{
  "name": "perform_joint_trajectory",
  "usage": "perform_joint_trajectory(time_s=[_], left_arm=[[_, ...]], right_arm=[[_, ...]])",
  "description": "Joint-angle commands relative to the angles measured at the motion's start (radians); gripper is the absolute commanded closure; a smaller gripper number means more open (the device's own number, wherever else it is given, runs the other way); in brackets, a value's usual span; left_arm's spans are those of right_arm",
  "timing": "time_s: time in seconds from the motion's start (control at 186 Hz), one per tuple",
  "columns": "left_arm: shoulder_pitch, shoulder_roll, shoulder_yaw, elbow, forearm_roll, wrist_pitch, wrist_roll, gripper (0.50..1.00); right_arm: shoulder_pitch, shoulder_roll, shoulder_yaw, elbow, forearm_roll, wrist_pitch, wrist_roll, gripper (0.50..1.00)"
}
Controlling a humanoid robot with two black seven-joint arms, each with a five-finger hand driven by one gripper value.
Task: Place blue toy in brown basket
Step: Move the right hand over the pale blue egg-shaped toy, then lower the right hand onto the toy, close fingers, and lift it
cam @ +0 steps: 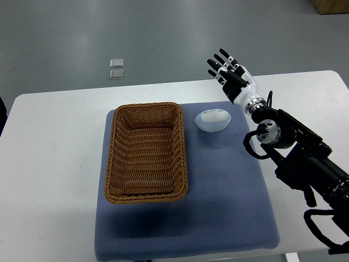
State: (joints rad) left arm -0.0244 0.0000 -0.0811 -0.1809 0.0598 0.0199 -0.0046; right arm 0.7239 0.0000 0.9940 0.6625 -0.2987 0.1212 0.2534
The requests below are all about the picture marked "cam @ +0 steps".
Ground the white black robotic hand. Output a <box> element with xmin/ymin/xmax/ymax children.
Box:
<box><xmin>207</xmin><ymin>49</ymin><xmax>267</xmax><ymax>115</ymax></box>

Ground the light blue plush toy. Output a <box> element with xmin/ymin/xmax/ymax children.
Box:
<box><xmin>194</xmin><ymin>109</ymin><xmax>231</xmax><ymax>133</ymax></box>

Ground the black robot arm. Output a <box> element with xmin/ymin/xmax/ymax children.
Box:
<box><xmin>243</xmin><ymin>93</ymin><xmax>348</xmax><ymax>254</ymax></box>

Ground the brown wicker basket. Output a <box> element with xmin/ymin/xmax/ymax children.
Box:
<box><xmin>104</xmin><ymin>102</ymin><xmax>189</xmax><ymax>204</ymax></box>

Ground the brown cardboard box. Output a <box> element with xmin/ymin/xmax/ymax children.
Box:
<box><xmin>311</xmin><ymin>0</ymin><xmax>349</xmax><ymax>15</ymax></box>

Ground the lower metal floor plate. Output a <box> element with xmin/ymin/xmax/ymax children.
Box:
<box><xmin>109</xmin><ymin>69</ymin><xmax>124</xmax><ymax>80</ymax></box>

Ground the metal floor plate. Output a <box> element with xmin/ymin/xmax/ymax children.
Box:
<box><xmin>110</xmin><ymin>58</ymin><xmax>124</xmax><ymax>68</ymax></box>
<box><xmin>109</xmin><ymin>69</ymin><xmax>124</xmax><ymax>80</ymax></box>

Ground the blue quilted mat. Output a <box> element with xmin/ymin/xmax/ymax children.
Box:
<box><xmin>95</xmin><ymin>102</ymin><xmax>280</xmax><ymax>261</ymax></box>

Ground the upper metal floor plate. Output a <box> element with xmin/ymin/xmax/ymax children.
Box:
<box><xmin>110</xmin><ymin>58</ymin><xmax>124</xmax><ymax>68</ymax></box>

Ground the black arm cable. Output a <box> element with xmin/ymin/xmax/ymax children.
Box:
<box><xmin>243</xmin><ymin>130</ymin><xmax>276</xmax><ymax>160</ymax></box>

